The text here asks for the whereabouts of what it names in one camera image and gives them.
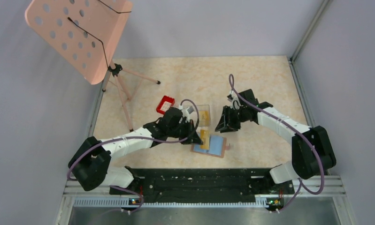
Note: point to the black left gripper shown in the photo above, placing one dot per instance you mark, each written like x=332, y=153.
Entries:
x=195, y=139

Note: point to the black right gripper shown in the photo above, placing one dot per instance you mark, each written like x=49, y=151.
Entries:
x=223, y=126

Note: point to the gold VIP card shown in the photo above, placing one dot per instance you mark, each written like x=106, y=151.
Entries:
x=205, y=137
x=205, y=116

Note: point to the brown leather card holder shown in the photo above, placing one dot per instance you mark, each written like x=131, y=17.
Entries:
x=218, y=145

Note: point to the clear acrylic card box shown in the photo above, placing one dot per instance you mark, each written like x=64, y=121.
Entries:
x=194, y=115

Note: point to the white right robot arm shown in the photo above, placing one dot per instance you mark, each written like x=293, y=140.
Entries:
x=311, y=148

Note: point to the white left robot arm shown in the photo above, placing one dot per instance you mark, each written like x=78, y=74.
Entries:
x=90, y=166

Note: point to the red plastic box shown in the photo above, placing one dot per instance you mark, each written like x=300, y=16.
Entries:
x=165, y=103

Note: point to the pink perforated music stand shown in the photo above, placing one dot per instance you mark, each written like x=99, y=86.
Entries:
x=84, y=32

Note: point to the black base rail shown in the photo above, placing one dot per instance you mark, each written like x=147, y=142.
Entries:
x=201, y=185

